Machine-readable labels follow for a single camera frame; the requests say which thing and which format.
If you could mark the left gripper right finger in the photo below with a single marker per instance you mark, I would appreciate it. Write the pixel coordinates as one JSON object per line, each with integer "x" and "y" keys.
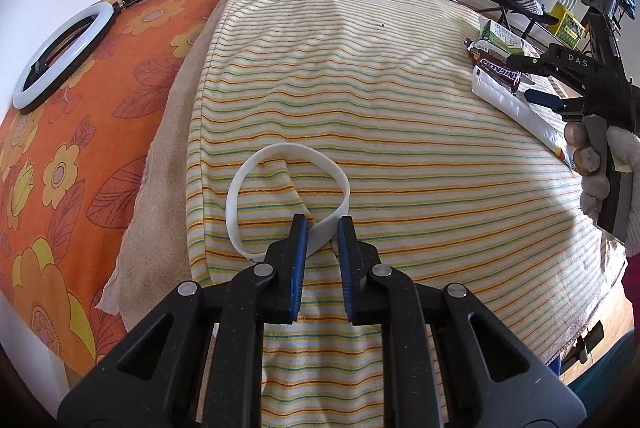
{"x": 448, "y": 361}

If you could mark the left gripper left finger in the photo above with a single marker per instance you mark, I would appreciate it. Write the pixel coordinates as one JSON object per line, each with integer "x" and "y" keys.
{"x": 195, "y": 360}

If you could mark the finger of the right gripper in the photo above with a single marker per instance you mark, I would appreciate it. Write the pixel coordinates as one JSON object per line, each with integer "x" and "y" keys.
{"x": 545, "y": 63}
{"x": 563, "y": 107}

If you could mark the right gloved hand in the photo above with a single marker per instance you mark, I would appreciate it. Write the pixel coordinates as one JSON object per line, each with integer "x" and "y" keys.
{"x": 624, "y": 146}

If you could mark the yellow crate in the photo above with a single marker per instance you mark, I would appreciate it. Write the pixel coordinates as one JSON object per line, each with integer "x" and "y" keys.
{"x": 567, "y": 29}

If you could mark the brown snickers wrapper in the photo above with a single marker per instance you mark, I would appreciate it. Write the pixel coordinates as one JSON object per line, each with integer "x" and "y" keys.
{"x": 490, "y": 58}

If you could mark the green white carton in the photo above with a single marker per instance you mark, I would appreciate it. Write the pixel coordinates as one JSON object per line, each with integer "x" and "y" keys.
{"x": 506, "y": 40}

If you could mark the beige towel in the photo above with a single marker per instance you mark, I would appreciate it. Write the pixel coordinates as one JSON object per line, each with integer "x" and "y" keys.
{"x": 160, "y": 207}

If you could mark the striped yellow blanket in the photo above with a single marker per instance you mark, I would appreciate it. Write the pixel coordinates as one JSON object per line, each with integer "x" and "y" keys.
{"x": 519, "y": 241}

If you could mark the orange floral bedsheet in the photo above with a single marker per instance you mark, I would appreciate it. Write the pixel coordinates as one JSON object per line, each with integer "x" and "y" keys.
{"x": 71, "y": 171}

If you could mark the white ring light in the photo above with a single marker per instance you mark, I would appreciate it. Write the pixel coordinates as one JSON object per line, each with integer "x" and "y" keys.
{"x": 63, "y": 52}

